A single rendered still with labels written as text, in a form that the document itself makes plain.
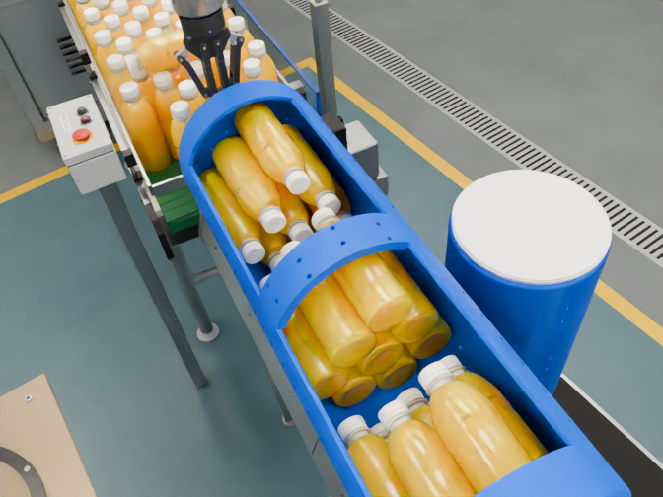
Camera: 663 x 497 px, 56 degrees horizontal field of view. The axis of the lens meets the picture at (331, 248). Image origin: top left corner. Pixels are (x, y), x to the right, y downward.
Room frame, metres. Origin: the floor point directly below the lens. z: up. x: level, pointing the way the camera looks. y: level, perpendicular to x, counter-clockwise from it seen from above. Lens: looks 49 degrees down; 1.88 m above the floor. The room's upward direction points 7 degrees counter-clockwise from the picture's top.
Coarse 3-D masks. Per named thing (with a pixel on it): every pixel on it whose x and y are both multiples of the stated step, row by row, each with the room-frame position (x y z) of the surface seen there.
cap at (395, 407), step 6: (390, 402) 0.37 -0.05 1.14; (396, 402) 0.37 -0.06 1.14; (402, 402) 0.37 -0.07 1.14; (384, 408) 0.36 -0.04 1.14; (390, 408) 0.36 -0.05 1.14; (396, 408) 0.36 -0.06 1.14; (402, 408) 0.36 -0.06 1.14; (378, 414) 0.36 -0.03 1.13; (384, 414) 0.36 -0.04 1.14; (390, 414) 0.35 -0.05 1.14; (396, 414) 0.35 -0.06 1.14; (384, 420) 0.35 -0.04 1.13; (384, 426) 0.35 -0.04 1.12
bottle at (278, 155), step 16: (240, 112) 0.95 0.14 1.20; (256, 112) 0.93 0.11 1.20; (272, 112) 0.95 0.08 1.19; (240, 128) 0.92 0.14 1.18; (256, 128) 0.89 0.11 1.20; (272, 128) 0.88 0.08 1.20; (256, 144) 0.86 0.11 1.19; (272, 144) 0.84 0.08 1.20; (288, 144) 0.83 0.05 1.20; (272, 160) 0.81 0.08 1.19; (288, 160) 0.80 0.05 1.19; (304, 160) 0.82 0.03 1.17; (272, 176) 0.80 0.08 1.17
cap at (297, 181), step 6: (294, 174) 0.77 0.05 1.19; (300, 174) 0.77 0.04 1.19; (288, 180) 0.77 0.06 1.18; (294, 180) 0.76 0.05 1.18; (300, 180) 0.77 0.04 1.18; (306, 180) 0.77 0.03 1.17; (288, 186) 0.76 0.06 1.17; (294, 186) 0.76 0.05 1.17; (300, 186) 0.77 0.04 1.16; (306, 186) 0.77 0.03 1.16; (294, 192) 0.76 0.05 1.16; (300, 192) 0.76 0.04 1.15
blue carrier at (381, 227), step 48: (240, 96) 0.94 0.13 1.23; (288, 96) 0.96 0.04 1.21; (192, 144) 0.89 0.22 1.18; (336, 144) 0.83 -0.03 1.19; (192, 192) 0.85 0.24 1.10; (336, 240) 0.58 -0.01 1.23; (384, 240) 0.57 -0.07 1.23; (288, 288) 0.53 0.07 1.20; (432, 288) 0.60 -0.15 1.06; (480, 336) 0.42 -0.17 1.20; (528, 384) 0.34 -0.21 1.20; (336, 432) 0.34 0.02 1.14; (576, 432) 0.29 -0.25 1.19; (528, 480) 0.22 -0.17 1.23; (576, 480) 0.22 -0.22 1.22
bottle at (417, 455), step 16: (400, 416) 0.35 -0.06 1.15; (400, 432) 0.33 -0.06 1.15; (416, 432) 0.32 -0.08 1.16; (432, 432) 0.32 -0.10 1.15; (400, 448) 0.31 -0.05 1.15; (416, 448) 0.30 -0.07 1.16; (432, 448) 0.30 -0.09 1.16; (400, 464) 0.29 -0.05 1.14; (416, 464) 0.28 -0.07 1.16; (432, 464) 0.28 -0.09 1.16; (448, 464) 0.28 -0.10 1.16; (400, 480) 0.28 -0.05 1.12; (416, 480) 0.27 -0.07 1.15; (432, 480) 0.26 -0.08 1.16; (448, 480) 0.26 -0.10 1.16; (464, 480) 0.26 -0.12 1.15; (416, 496) 0.25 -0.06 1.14; (432, 496) 0.24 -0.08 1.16; (448, 496) 0.24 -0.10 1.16; (464, 496) 0.24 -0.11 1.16
